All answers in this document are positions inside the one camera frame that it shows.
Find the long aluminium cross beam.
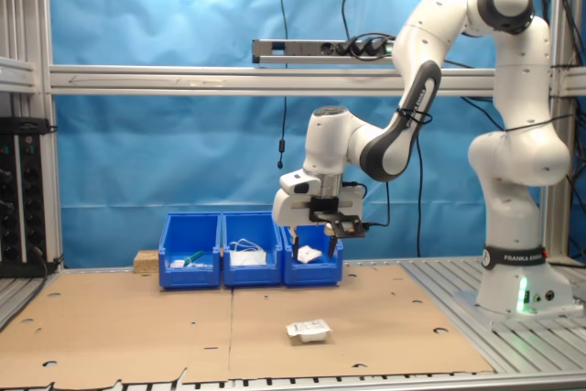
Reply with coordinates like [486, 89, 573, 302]
[48, 63, 500, 97]

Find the grey power strip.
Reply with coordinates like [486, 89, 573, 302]
[251, 37, 397, 65]

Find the black equipment rack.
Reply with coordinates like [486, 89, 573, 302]
[0, 116, 50, 278]

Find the aluminium frame post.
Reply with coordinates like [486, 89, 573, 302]
[0, 0, 64, 269]
[542, 0, 579, 260]

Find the black cable with ferrite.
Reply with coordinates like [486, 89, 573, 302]
[276, 0, 290, 170]

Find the white printed cotton packet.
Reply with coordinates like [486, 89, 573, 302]
[286, 319, 333, 345]
[296, 245, 322, 265]

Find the brown cardboard sheet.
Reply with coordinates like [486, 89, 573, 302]
[227, 264, 496, 383]
[0, 266, 234, 388]

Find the black camera cable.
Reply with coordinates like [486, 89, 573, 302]
[342, 179, 393, 230]

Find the blue plastic bin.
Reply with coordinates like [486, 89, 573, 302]
[158, 212, 224, 291]
[222, 211, 284, 289]
[279, 221, 344, 288]

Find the white face mask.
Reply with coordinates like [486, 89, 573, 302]
[228, 238, 268, 267]

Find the chipboard block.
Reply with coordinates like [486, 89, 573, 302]
[134, 249, 162, 276]

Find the short aluminium side beam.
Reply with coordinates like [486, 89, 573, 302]
[0, 55, 38, 92]

